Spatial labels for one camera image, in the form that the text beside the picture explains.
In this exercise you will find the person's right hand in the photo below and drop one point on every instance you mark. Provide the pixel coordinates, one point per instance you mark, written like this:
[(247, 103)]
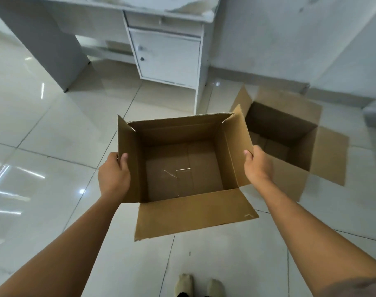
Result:
[(258, 166)]

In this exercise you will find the person's left hand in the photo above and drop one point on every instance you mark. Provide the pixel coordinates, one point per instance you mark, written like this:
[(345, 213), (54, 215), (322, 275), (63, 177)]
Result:
[(113, 179)]

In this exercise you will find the person's left thumb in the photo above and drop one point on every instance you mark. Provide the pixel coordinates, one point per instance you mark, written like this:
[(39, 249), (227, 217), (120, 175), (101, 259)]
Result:
[(124, 160)]

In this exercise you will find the person's right thumb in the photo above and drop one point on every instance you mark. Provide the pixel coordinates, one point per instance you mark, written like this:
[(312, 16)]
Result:
[(248, 156)]

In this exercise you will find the small cardboard box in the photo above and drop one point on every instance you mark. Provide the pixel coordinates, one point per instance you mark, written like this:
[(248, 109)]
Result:
[(188, 170)]

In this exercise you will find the person's right forearm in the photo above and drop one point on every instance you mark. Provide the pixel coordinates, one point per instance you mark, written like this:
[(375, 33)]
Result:
[(311, 241)]

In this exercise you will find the person's left forearm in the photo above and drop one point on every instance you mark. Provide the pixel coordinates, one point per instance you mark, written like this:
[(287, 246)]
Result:
[(61, 247)]

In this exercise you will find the large open cardboard box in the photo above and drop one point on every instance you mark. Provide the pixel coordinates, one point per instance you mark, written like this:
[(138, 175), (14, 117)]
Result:
[(299, 132)]

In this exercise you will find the white desk cabinet door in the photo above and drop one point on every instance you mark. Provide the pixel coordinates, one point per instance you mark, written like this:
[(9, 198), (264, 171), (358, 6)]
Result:
[(166, 55)]

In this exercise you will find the white desk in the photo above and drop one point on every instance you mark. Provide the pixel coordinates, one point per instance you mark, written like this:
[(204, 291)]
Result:
[(120, 37)]

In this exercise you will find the person's left shoe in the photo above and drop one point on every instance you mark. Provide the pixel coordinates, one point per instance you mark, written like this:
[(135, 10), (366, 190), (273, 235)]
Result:
[(185, 285)]

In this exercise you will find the white desk drawer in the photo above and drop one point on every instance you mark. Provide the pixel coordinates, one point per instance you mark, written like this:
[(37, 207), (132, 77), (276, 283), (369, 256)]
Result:
[(164, 23)]

